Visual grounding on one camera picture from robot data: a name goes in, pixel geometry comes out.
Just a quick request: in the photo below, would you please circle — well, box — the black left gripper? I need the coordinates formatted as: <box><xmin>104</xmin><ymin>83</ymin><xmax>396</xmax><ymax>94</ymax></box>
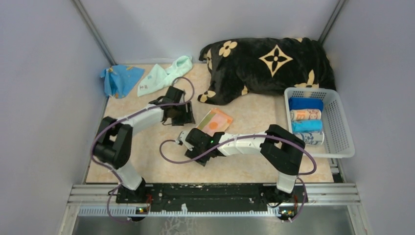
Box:
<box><xmin>171</xmin><ymin>100</ymin><xmax>195</xmax><ymax>126</ymax></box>

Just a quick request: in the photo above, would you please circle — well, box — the orange polka dot towel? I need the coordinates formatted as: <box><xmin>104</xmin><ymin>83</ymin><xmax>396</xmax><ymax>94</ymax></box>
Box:
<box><xmin>197</xmin><ymin>108</ymin><xmax>233</xmax><ymax>137</ymax></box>

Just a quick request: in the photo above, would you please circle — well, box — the mint green towel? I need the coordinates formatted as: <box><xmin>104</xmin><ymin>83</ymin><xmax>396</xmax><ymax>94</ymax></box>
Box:
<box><xmin>137</xmin><ymin>55</ymin><xmax>193</xmax><ymax>97</ymax></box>

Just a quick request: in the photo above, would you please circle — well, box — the blue white patterned towel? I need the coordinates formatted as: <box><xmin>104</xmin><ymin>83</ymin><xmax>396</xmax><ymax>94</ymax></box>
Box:
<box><xmin>294</xmin><ymin>131</ymin><xmax>325</xmax><ymax>145</ymax></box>

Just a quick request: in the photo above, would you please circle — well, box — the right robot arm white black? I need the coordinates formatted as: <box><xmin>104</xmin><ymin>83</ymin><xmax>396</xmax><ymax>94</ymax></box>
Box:
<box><xmin>177</xmin><ymin>124</ymin><xmax>305</xmax><ymax>202</ymax></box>

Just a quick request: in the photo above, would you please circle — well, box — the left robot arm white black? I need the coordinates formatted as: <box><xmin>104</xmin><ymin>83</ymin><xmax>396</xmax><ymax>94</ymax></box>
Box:
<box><xmin>90</xmin><ymin>86</ymin><xmax>195</xmax><ymax>203</ymax></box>

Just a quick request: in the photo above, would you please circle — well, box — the light blue crumpled cloth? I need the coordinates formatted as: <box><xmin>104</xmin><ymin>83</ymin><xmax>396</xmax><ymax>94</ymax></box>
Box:
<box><xmin>99</xmin><ymin>65</ymin><xmax>145</xmax><ymax>99</ymax></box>

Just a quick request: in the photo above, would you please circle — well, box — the black beige flower blanket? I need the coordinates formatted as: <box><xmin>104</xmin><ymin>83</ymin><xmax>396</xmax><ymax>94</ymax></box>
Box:
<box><xmin>198</xmin><ymin>38</ymin><xmax>336</xmax><ymax>105</ymax></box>

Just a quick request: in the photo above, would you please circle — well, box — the cyan rolled towel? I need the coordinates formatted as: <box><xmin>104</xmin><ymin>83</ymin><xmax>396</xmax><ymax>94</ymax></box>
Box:
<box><xmin>291</xmin><ymin>119</ymin><xmax>323</xmax><ymax>132</ymax></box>

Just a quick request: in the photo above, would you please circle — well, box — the beige orange rolled towel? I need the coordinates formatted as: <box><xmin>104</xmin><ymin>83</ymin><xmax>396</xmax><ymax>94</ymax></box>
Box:
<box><xmin>290</xmin><ymin>109</ymin><xmax>322</xmax><ymax>121</ymax></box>

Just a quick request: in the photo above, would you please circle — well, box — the dark blue rolled towel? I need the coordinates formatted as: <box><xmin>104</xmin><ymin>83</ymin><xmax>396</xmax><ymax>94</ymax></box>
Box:
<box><xmin>288</xmin><ymin>97</ymin><xmax>324</xmax><ymax>111</ymax></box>

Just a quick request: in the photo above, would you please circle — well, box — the white plastic basket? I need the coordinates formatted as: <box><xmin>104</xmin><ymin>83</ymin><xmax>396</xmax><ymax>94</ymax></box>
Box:
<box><xmin>284</xmin><ymin>87</ymin><xmax>355</xmax><ymax>159</ymax></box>

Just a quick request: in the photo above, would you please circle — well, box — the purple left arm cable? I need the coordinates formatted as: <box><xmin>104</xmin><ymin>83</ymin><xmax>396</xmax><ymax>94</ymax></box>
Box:
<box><xmin>90</xmin><ymin>76</ymin><xmax>195</xmax><ymax>224</ymax></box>

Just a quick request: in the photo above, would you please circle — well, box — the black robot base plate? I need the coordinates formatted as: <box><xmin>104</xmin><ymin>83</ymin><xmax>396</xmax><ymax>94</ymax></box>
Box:
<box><xmin>115</xmin><ymin>183</ymin><xmax>308</xmax><ymax>212</ymax></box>

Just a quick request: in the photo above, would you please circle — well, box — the aluminium rail frame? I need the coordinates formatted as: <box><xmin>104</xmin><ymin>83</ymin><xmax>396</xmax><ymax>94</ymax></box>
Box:
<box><xmin>67</xmin><ymin>183</ymin><xmax>361</xmax><ymax>217</ymax></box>

